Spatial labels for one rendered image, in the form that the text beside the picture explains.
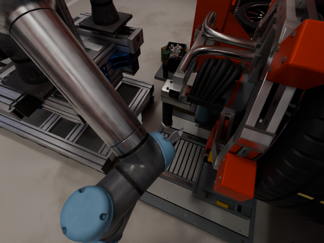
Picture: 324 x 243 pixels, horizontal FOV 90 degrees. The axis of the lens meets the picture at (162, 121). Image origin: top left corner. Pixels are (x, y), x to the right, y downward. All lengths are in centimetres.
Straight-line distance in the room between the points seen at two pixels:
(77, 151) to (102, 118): 101
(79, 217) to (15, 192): 141
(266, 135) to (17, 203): 158
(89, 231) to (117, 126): 15
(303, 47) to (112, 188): 36
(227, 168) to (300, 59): 26
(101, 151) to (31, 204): 63
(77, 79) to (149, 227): 112
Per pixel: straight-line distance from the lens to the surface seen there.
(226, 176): 43
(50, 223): 147
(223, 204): 116
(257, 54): 52
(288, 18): 45
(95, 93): 28
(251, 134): 40
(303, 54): 32
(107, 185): 31
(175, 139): 49
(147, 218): 128
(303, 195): 47
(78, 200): 30
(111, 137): 29
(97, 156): 120
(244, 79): 59
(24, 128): 160
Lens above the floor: 127
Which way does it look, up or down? 57 degrees down
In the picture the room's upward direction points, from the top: straight up
